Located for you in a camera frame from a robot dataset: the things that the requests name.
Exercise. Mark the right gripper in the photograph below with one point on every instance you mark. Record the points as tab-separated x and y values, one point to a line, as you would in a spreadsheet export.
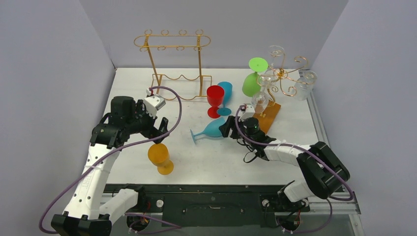
233	127

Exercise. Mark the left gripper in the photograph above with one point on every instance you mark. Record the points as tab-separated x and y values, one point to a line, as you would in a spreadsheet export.
152	131

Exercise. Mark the blue plastic goblet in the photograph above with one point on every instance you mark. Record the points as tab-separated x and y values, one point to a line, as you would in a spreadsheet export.
211	130
227	87

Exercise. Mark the red plastic goblet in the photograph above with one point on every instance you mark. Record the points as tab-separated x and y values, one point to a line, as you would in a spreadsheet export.
215	96

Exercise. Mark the gold hook rack wooden base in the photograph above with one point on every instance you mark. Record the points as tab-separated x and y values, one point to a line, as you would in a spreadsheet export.
285	83

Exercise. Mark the tall gold wire glass rack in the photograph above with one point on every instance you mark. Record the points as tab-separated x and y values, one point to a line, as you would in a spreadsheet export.
200	41

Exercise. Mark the green plastic goblet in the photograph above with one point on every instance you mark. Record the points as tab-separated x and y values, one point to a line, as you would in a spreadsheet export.
250	86

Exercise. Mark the small clear front wine glass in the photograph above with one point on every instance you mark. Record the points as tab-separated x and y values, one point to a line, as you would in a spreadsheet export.
277	57

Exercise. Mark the clear patterned wine glass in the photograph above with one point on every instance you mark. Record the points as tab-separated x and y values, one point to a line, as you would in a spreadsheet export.
305	84

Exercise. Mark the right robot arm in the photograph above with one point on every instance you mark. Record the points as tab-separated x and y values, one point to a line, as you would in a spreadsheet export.
322	171

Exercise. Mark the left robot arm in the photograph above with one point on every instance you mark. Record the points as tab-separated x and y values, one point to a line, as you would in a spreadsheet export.
85	215

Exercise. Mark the orange plastic goblet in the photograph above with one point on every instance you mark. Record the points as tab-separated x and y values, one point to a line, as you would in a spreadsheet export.
159	156

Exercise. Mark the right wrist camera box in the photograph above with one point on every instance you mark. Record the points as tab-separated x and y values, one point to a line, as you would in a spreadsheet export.
247	111

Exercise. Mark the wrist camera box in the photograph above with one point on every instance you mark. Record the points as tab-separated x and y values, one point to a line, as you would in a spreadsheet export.
247	111
153	103

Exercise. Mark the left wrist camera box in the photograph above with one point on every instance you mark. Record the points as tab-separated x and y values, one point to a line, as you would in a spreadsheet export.
153	103

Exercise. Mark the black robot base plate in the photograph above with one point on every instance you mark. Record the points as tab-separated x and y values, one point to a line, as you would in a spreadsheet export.
212	205

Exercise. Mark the aluminium table frame rail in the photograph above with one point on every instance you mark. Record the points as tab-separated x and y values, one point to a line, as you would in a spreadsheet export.
343	207

